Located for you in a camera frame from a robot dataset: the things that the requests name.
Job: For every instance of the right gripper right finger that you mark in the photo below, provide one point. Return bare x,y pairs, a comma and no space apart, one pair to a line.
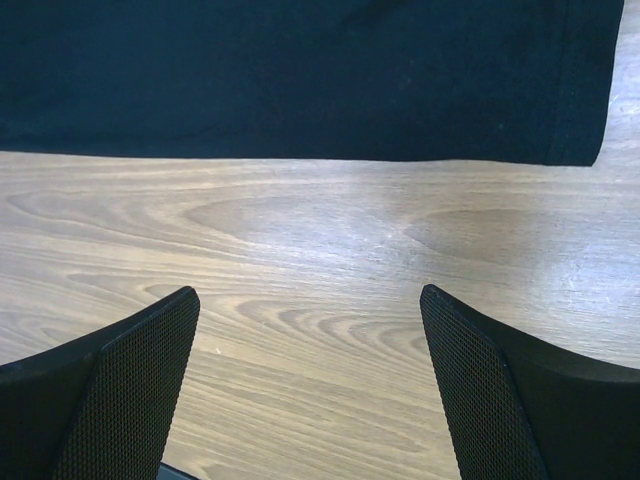
518,407

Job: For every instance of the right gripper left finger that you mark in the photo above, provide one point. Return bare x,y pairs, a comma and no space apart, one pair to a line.
100,406

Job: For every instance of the black t-shirt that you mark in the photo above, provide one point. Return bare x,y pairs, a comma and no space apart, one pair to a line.
509,81

